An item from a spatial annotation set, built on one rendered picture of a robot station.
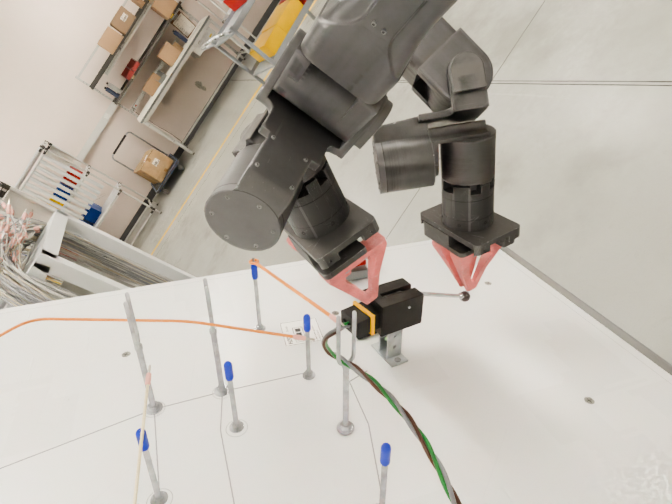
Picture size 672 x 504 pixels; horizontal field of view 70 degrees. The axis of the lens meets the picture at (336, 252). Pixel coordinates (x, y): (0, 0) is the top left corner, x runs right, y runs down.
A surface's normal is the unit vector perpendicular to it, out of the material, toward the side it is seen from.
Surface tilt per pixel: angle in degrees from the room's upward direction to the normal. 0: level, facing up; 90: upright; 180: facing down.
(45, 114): 90
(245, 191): 79
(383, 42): 83
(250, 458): 49
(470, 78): 57
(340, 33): 83
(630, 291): 0
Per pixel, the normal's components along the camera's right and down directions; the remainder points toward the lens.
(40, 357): 0.00, -0.88
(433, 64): -0.04, 0.02
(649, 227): -0.72, -0.45
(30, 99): 0.42, 0.31
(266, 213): -0.22, 0.69
